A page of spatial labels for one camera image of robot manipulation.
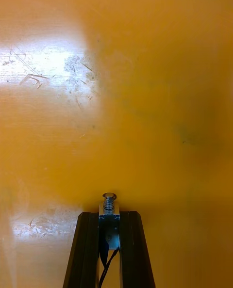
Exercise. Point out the yellow-orange plastic bin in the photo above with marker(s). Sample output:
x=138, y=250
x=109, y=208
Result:
x=170, y=50

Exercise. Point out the small metal solenoid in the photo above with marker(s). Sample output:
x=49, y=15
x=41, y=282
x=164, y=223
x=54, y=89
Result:
x=109, y=222

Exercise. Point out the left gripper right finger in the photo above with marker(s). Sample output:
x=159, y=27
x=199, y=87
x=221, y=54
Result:
x=133, y=249

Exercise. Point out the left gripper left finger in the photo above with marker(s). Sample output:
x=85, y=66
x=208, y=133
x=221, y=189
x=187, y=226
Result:
x=88, y=249

